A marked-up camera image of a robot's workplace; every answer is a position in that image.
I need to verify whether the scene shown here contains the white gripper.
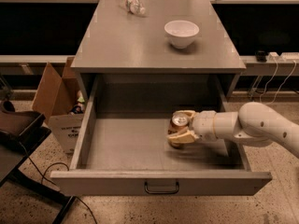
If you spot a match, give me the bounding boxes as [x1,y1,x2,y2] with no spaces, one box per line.
[167,110,217,145]

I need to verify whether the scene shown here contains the orange soda can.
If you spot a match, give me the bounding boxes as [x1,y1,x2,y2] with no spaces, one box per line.
[167,112,190,136]

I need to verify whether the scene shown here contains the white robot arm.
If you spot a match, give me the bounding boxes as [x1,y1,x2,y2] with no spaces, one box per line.
[167,102,299,158]

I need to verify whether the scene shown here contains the open grey drawer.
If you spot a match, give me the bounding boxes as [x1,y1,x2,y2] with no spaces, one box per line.
[50,75,272,196]

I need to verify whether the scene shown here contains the grey cabinet counter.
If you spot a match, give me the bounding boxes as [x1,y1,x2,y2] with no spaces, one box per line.
[72,0,246,96]

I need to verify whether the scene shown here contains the white ceramic bowl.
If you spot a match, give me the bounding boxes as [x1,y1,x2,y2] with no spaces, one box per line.
[164,21,200,49]

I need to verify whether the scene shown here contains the black power adapter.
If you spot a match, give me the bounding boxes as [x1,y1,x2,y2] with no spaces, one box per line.
[255,50,267,63]

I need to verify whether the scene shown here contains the white power strip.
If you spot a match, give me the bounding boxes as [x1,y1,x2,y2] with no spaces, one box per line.
[268,51,299,62]

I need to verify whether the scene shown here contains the clear plastic bottle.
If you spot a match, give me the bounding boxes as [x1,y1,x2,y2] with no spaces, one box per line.
[117,0,146,16]

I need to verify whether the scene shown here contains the brown cardboard box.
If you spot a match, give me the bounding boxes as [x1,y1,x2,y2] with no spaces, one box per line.
[32,57,84,153]

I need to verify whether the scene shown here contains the black drawer handle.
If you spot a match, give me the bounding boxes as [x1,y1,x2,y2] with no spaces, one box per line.
[144,181,179,195]

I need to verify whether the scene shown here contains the white cable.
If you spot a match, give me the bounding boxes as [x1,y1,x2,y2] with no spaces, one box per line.
[259,59,298,105]

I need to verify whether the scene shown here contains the black floor cable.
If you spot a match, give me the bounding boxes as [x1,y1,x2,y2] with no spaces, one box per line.
[18,142,99,224]

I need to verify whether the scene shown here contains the long wall bench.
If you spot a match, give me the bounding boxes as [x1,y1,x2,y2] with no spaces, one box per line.
[0,55,299,77]

